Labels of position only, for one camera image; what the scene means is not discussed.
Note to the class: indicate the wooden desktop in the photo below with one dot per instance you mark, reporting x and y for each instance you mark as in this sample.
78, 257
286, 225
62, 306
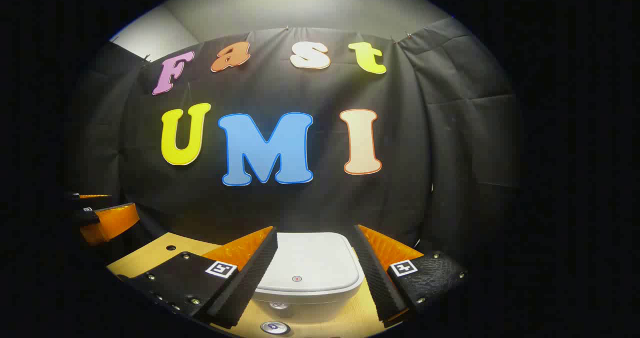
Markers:
160, 253

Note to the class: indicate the white desktop garbage bin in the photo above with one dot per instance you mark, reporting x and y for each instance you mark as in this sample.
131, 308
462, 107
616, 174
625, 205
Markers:
310, 258

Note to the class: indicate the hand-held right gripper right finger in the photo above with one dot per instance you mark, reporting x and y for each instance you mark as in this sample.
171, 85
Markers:
380, 283

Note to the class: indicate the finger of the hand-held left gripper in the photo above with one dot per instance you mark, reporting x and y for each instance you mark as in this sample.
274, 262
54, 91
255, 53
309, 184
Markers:
92, 196
115, 220

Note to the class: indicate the black backdrop cloth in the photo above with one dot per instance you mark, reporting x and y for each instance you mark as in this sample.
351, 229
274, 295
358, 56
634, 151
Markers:
440, 152

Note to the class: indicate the silver pop can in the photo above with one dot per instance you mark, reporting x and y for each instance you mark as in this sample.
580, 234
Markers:
275, 327

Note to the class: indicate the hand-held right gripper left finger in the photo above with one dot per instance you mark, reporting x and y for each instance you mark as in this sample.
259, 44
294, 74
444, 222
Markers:
245, 283

